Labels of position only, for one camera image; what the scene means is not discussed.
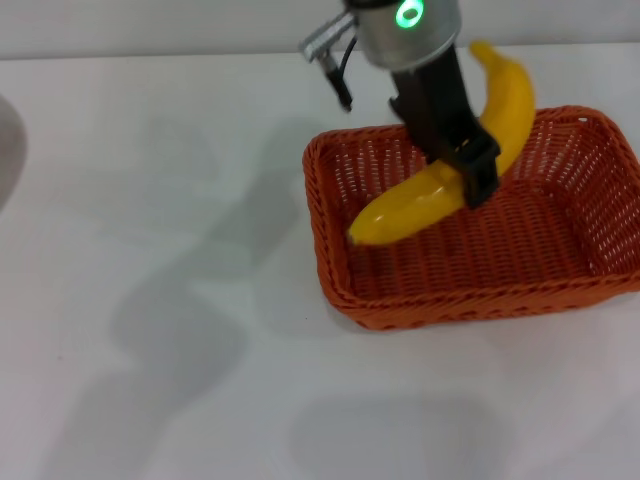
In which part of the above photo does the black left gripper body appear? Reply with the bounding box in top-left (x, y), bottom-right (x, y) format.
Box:
top-left (387, 46), bottom-right (485, 166)

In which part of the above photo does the yellow banana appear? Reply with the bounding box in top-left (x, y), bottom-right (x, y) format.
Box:
top-left (347, 40), bottom-right (537, 247)

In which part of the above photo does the orange woven plastic basket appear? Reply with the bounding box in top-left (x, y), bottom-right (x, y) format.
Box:
top-left (302, 104), bottom-right (640, 332)

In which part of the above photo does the black camera cable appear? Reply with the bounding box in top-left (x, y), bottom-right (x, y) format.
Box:
top-left (319, 35), bottom-right (359, 112)

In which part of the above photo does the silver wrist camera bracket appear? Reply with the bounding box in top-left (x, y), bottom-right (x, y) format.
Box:
top-left (298, 11), bottom-right (357, 64)

